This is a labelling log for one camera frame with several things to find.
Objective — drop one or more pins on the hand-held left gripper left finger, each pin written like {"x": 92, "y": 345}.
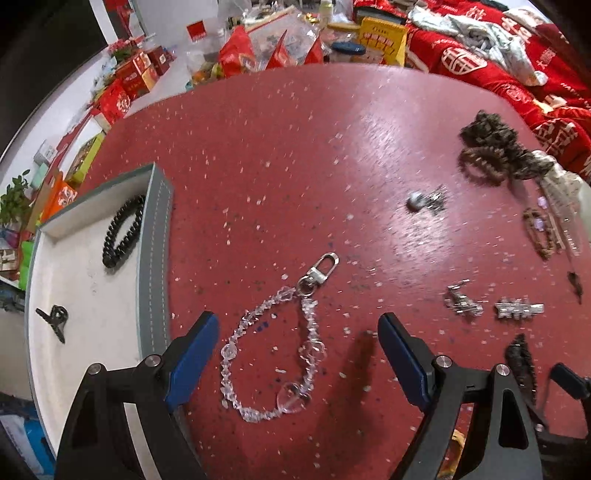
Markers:
{"x": 194, "y": 364}

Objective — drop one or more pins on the small white box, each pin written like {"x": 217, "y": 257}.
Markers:
{"x": 45, "y": 151}

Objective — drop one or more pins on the jar with blue lid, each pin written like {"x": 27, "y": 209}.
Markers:
{"x": 348, "y": 48}

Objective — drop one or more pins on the brown scrunchie pile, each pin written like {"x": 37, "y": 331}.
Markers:
{"x": 489, "y": 129}

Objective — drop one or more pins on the silver rhinestone hair clip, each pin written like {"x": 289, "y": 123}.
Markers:
{"x": 461, "y": 304}
{"x": 517, "y": 309}

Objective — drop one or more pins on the white grey cloth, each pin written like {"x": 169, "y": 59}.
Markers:
{"x": 498, "y": 41}

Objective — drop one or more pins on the clear plastic bag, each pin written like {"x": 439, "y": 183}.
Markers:
{"x": 295, "y": 25}

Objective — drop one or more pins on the mint green box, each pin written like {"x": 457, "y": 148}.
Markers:
{"x": 39, "y": 175}

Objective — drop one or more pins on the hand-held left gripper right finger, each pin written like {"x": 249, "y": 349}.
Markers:
{"x": 406, "y": 364}

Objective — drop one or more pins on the grey tray with white lining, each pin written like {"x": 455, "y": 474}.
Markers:
{"x": 69, "y": 277}

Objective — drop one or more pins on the silver pearl brooch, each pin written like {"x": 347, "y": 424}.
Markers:
{"x": 415, "y": 201}

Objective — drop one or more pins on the black beaded snap clip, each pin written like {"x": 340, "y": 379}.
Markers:
{"x": 519, "y": 360}

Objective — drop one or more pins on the orange box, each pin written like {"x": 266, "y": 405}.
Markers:
{"x": 60, "y": 198}

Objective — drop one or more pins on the red snack packet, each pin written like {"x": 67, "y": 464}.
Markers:
{"x": 315, "y": 53}
{"x": 279, "y": 53}
{"x": 235, "y": 50}

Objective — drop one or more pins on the small black claw clip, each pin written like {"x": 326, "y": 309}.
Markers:
{"x": 55, "y": 316}

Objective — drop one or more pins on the bowl of candy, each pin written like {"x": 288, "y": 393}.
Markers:
{"x": 205, "y": 73}

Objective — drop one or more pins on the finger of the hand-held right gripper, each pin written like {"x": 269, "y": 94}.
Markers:
{"x": 570, "y": 381}

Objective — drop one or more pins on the potted green plant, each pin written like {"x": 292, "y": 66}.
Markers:
{"x": 14, "y": 198}

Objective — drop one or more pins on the white ribbon hair clip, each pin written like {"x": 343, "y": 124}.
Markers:
{"x": 561, "y": 184}

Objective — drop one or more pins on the red printed blanket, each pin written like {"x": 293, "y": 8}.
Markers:
{"x": 461, "y": 60}

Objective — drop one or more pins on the yellow box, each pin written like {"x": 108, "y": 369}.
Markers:
{"x": 383, "y": 41}

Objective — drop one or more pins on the red floral gift box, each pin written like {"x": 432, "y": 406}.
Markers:
{"x": 136, "y": 74}

